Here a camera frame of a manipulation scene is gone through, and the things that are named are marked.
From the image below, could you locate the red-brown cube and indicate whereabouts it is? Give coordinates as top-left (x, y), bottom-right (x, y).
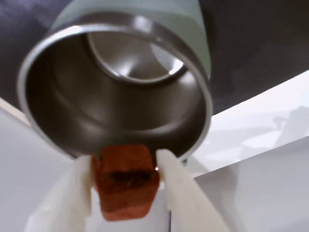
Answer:
top-left (93, 144), bottom-right (161, 222)

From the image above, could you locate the pale green steel cup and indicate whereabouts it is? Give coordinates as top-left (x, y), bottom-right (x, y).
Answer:
top-left (16, 0), bottom-right (214, 167)

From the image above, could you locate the black glossy mat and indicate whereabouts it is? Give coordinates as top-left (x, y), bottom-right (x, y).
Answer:
top-left (0, 0), bottom-right (309, 114)

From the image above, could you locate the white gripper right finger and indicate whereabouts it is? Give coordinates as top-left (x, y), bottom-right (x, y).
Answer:
top-left (155, 148), bottom-right (230, 232)

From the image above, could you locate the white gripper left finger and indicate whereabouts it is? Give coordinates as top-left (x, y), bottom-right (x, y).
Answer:
top-left (24, 154), bottom-right (94, 232)

